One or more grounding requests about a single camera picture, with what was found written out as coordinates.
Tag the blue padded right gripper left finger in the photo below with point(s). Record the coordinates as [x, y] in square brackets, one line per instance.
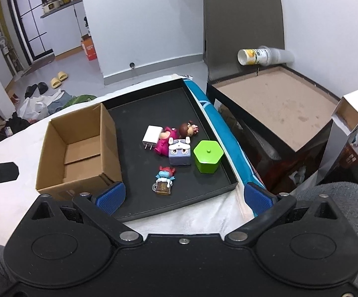
[110, 200]

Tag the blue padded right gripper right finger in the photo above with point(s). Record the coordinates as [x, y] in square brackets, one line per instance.
[258, 198]

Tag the brown cardboard box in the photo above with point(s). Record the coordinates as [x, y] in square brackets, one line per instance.
[79, 154]

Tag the blue monster mug figurine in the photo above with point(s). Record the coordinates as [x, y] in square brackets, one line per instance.
[164, 181]

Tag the green hexagonal container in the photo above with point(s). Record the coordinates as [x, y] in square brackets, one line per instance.
[207, 155]

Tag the black rectangular tray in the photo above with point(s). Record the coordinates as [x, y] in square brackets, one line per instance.
[168, 104]

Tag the pink bear figurine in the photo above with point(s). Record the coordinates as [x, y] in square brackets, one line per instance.
[162, 146]

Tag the black box with brown top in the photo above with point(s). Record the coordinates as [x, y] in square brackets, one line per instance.
[285, 119]

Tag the lavender cube face toy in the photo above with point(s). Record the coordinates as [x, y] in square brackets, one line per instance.
[179, 151]

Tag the brown haired doll figurine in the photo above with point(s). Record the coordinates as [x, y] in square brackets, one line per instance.
[188, 129]

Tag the white cloth table cover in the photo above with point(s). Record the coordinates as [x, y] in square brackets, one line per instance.
[20, 154]

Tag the white plastic bag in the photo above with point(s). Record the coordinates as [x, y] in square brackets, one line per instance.
[36, 108]

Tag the white carton box right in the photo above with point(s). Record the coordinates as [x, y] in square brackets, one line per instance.
[343, 135]

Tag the yellow slipper left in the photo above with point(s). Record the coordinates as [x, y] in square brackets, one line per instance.
[55, 83]

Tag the yellow slipper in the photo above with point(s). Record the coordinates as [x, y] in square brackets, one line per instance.
[62, 76]
[55, 83]

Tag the black slippers pair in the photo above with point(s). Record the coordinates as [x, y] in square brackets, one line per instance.
[41, 87]

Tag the yellow slipper right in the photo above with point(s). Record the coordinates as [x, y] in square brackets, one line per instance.
[62, 76]

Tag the stacked paper cups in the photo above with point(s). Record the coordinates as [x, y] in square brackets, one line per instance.
[264, 56]

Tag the orange cardboard box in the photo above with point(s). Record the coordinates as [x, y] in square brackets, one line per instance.
[88, 47]

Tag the white kitchen cabinet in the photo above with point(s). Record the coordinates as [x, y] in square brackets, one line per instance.
[65, 27]

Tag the grey upright chair back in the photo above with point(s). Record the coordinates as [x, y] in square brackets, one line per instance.
[232, 25]

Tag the white wall charger plug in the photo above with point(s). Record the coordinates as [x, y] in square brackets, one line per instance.
[151, 136]

